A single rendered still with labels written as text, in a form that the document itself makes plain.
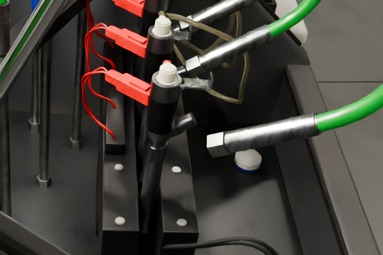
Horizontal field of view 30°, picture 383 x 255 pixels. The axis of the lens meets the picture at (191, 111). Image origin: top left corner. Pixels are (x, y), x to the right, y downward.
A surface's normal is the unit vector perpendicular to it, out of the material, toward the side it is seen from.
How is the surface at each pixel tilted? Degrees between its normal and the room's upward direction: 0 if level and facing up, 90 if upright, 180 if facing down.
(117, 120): 0
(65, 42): 90
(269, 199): 0
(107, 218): 0
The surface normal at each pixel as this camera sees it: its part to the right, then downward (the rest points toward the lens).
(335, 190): 0.14, -0.77
